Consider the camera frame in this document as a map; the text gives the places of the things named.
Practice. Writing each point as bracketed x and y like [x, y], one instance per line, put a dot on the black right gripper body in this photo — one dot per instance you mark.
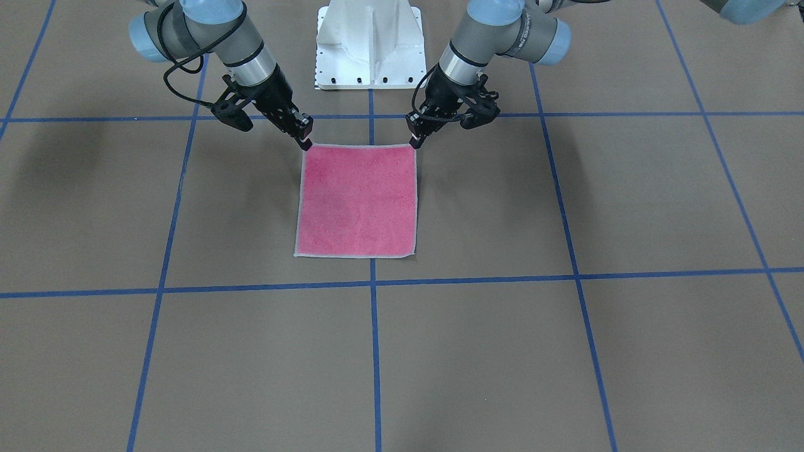
[271, 95]

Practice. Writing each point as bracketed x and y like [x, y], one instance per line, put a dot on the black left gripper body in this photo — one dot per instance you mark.
[445, 96]

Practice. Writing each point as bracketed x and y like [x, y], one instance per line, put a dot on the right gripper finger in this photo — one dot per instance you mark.
[305, 143]

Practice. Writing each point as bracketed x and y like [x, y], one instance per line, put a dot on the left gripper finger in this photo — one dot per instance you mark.
[416, 141]

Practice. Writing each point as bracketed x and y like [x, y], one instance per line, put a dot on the pink towel with grey back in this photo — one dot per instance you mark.
[358, 202]

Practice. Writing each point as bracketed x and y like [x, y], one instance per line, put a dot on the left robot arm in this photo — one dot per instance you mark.
[520, 30]

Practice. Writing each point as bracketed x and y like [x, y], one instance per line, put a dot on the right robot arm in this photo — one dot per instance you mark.
[180, 32]

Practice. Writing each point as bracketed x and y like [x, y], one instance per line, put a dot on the brown paper table cover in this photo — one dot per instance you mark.
[615, 264]

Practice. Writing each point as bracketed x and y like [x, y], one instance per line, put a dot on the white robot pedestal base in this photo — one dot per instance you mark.
[365, 45]

